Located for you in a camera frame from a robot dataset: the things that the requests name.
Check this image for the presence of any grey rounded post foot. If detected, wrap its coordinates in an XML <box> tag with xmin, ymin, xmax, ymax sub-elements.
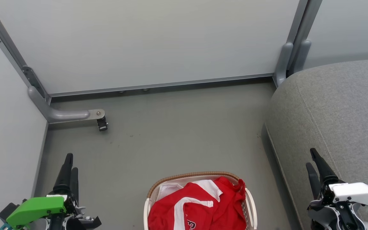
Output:
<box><xmin>291</xmin><ymin>39</ymin><xmax>312</xmax><ymax>76</ymax></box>
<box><xmin>273</xmin><ymin>42</ymin><xmax>295</xmax><ymax>88</ymax></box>

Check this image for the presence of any white plastic laundry basket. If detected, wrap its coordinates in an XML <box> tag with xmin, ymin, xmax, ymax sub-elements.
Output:
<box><xmin>143</xmin><ymin>172</ymin><xmax>258</xmax><ymax>230</ymax></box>

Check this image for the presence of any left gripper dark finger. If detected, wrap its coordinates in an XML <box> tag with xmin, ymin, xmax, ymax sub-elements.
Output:
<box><xmin>53</xmin><ymin>153</ymin><xmax>73</xmax><ymax>194</ymax></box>
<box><xmin>70</xmin><ymin>167</ymin><xmax>79</xmax><ymax>202</ymax></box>

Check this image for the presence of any white cloth basket liner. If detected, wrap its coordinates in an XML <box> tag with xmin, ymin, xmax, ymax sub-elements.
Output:
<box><xmin>156</xmin><ymin>182</ymin><xmax>185</xmax><ymax>202</ymax></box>

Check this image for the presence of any red and white shirt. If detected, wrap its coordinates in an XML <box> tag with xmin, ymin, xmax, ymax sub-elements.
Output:
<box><xmin>148</xmin><ymin>176</ymin><xmax>247</xmax><ymax>230</ymax></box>

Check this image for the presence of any grey slanted partition post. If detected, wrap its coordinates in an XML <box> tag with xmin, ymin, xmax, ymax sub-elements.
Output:
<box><xmin>0</xmin><ymin>0</ymin><xmax>50</xmax><ymax>103</ymax></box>

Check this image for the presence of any grey fabric sofa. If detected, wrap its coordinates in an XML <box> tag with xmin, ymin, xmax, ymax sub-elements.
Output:
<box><xmin>265</xmin><ymin>58</ymin><xmax>368</xmax><ymax>230</ymax></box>

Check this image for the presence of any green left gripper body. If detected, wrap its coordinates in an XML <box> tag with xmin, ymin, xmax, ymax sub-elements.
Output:
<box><xmin>6</xmin><ymin>192</ymin><xmax>102</xmax><ymax>230</ymax></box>

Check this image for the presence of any grey double partition post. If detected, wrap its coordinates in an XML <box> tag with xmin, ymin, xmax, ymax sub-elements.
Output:
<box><xmin>286</xmin><ymin>0</ymin><xmax>323</xmax><ymax>78</ymax></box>

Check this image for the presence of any grey partition bottom rail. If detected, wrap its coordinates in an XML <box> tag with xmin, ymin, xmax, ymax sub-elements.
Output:
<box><xmin>48</xmin><ymin>73</ymin><xmax>274</xmax><ymax>97</ymax></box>

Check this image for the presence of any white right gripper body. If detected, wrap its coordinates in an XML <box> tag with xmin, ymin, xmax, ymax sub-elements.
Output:
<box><xmin>307</xmin><ymin>182</ymin><xmax>368</xmax><ymax>230</ymax></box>

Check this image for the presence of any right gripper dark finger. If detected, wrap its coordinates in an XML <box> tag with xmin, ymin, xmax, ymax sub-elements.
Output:
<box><xmin>306</xmin><ymin>162</ymin><xmax>322</xmax><ymax>200</ymax></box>
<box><xmin>310</xmin><ymin>148</ymin><xmax>339</xmax><ymax>185</ymax></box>

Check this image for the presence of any dark grey connector plate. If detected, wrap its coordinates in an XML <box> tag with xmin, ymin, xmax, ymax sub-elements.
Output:
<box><xmin>22</xmin><ymin>66</ymin><xmax>46</xmax><ymax>98</ymax></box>

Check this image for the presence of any grey curved partition foot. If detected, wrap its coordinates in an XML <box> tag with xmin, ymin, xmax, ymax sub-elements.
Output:
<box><xmin>27</xmin><ymin>86</ymin><xmax>106</xmax><ymax>124</ymax></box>

